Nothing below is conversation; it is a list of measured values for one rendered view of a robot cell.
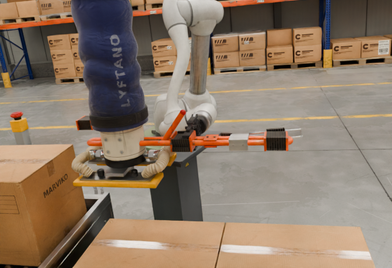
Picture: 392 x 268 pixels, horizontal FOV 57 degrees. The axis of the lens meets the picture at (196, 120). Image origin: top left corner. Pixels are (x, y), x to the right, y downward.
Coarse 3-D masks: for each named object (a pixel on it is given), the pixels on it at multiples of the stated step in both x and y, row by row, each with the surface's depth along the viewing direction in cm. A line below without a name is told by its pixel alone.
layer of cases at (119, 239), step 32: (128, 224) 178; (160, 224) 175; (192, 224) 173; (224, 224) 170; (256, 224) 168; (288, 224) 165; (96, 256) 156; (128, 256) 154; (160, 256) 152; (192, 256) 150; (224, 256) 148; (256, 256) 146; (288, 256) 145; (320, 256) 143; (352, 256) 141
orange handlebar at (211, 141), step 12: (96, 144) 145; (144, 144) 140; (156, 144) 139; (168, 144) 138; (192, 144) 136; (204, 144) 134; (216, 144) 133; (228, 144) 132; (252, 144) 130; (288, 144) 128
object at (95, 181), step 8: (80, 176) 143; (96, 176) 141; (104, 176) 140; (112, 176) 139; (128, 176) 138; (136, 176) 137; (152, 176) 136; (160, 176) 137; (80, 184) 139; (88, 184) 138; (96, 184) 137; (104, 184) 136; (112, 184) 135; (120, 184) 135; (128, 184) 134; (136, 184) 133; (144, 184) 132; (152, 184) 132
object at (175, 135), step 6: (174, 132) 141; (180, 132) 143; (192, 132) 139; (174, 138) 138; (180, 138) 137; (186, 138) 137; (192, 138) 137; (174, 144) 136; (180, 144) 136; (186, 144) 135; (174, 150) 136; (180, 150) 135; (186, 150) 135; (192, 150) 136
